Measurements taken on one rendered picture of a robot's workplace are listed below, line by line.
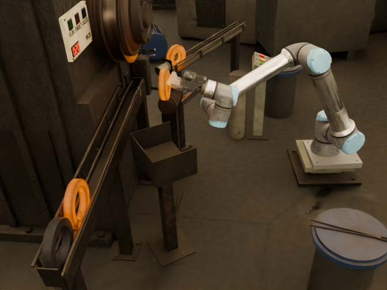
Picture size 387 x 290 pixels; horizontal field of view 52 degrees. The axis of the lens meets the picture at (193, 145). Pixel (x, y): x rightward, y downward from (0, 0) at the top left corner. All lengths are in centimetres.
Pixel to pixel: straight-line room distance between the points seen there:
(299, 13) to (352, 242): 277
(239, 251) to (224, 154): 90
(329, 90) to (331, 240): 84
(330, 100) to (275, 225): 76
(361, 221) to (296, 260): 50
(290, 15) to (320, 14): 30
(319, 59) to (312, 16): 210
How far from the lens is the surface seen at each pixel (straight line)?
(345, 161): 267
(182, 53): 265
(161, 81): 191
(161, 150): 188
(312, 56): 210
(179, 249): 222
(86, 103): 180
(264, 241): 227
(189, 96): 198
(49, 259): 139
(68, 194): 149
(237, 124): 296
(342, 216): 187
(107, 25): 190
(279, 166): 279
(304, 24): 418
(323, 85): 220
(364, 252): 174
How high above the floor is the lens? 168
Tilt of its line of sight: 34 degrees down
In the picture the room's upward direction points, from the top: 3 degrees counter-clockwise
